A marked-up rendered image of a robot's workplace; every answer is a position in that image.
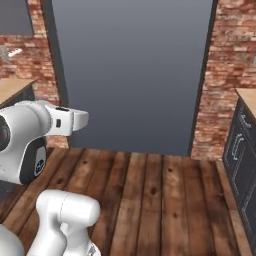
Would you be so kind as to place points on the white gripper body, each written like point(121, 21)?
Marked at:
point(79, 120)

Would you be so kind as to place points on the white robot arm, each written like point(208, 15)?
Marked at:
point(23, 133)

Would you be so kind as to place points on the dark wood-topped counter cabinet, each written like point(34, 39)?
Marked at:
point(18, 95)

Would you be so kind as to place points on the dark blue counter cabinet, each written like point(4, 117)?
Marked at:
point(245, 186)

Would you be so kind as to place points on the dark grey window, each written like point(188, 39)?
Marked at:
point(15, 16)

